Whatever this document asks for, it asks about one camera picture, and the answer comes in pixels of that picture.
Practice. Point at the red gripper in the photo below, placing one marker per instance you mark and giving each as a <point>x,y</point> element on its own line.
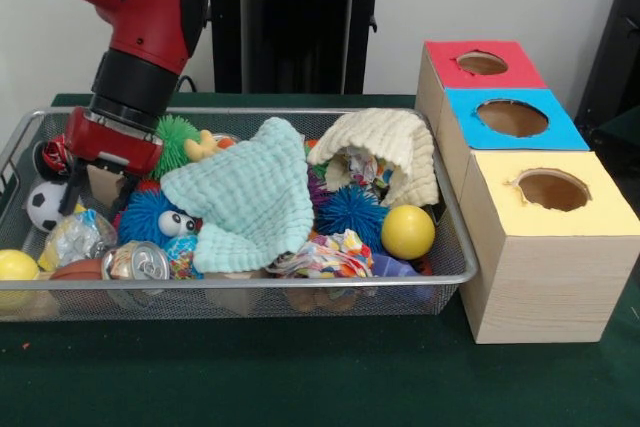
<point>110,147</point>

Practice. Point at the clear plastic packet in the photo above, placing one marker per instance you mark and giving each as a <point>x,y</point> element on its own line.
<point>80,239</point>

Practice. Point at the mint waffle cloth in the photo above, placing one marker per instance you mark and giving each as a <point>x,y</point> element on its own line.
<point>250,197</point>

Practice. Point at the cream waffle cloth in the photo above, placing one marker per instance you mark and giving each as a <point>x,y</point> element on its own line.
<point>380,134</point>

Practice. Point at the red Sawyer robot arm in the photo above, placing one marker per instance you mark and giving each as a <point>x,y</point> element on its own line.
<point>145,12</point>

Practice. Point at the silver mesh bin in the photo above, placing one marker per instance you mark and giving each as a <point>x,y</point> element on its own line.
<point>452,257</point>

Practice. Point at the wooden box with three holes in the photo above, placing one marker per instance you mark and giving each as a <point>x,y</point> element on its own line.
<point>550,287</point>

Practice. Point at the blue spiky ball with eyes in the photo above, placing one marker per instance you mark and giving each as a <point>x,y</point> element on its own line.
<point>142,214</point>

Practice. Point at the plush soccer ball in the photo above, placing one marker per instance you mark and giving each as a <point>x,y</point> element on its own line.
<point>42,207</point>

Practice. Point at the silver drink can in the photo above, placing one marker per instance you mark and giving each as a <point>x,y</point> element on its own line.
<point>137,263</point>

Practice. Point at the green spiky ball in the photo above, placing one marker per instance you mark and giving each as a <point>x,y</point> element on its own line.
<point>175,139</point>

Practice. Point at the yellow plastic ball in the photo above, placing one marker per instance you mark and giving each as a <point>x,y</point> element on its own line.
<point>407,232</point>
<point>17,264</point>

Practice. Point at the multicolour patterned cloth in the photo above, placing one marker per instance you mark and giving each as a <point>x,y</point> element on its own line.
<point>325,257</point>

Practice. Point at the dark green table cloth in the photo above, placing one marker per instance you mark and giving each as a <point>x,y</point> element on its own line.
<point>625,129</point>
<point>300,372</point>

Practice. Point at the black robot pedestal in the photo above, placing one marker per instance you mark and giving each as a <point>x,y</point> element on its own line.
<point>290,22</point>

